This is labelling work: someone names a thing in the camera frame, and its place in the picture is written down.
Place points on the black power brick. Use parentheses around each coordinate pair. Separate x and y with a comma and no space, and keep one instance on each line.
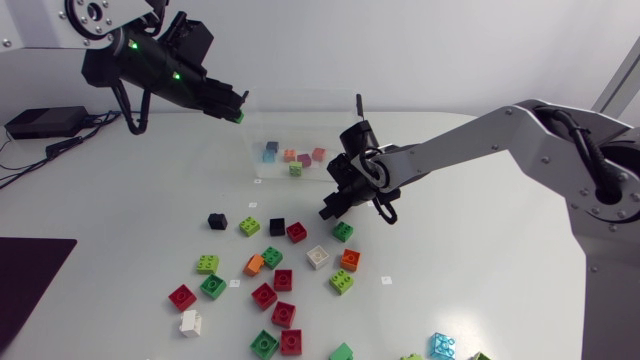
(45,121)

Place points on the dark mat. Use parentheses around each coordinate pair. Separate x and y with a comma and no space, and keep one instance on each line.
(27,285)

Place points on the salmon red toy brick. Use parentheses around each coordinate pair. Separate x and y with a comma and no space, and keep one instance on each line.
(318,154)

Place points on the dark blue toy brick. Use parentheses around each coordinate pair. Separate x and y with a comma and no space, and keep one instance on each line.
(272,146)

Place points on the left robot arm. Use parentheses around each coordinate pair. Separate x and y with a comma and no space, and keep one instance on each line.
(125,60)

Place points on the lime green toy brick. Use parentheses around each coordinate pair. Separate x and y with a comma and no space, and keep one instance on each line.
(249,226)
(341,281)
(207,264)
(295,169)
(411,357)

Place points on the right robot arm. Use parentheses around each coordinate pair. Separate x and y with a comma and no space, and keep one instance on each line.
(500,145)

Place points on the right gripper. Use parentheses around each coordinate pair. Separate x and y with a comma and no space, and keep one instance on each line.
(345,195)

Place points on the light blue toy brick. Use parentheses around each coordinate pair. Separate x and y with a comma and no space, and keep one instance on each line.
(268,156)

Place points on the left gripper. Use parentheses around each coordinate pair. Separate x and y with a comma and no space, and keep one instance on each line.
(217,100)

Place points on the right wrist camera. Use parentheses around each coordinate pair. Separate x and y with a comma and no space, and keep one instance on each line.
(341,167)

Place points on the orange toy brick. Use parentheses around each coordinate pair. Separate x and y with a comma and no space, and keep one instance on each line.
(289,155)
(350,260)
(253,265)

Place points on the white toy brick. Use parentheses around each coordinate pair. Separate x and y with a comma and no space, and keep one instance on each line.
(190,323)
(318,257)

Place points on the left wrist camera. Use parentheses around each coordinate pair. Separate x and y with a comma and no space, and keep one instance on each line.
(192,37)

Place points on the black toy brick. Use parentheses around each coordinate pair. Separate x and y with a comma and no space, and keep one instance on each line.
(217,221)
(277,226)

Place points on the clear blue toy brick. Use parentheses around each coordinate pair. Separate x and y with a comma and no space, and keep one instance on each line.
(442,346)

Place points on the maroon toy brick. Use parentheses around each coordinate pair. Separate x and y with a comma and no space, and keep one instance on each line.
(304,160)

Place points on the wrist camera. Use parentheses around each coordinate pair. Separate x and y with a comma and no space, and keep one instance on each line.
(341,167)
(192,37)

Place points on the clear plastic container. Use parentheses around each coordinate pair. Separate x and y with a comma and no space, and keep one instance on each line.
(300,130)

